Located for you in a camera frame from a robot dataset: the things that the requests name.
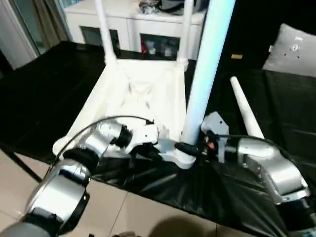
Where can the white glass-door cabinet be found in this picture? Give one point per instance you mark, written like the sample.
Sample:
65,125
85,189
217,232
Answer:
123,22

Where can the white plastic table top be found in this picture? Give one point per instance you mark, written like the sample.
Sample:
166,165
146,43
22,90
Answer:
158,98

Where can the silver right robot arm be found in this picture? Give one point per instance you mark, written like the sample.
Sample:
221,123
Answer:
279,168

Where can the black mat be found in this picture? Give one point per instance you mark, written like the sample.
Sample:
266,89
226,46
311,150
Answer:
37,98

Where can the brown curtain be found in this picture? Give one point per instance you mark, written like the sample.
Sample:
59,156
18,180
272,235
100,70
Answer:
49,22

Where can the black case with gold label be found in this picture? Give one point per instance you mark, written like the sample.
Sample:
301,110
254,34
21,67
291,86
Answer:
247,29

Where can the white plastic table leg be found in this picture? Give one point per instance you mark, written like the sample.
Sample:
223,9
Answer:
106,32
186,32
243,103
205,61

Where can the grey pillow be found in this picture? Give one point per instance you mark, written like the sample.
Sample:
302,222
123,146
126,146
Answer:
291,49

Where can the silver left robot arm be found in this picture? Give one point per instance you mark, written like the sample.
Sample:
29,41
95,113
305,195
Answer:
61,192

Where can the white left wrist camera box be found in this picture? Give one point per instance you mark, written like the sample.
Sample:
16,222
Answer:
145,134

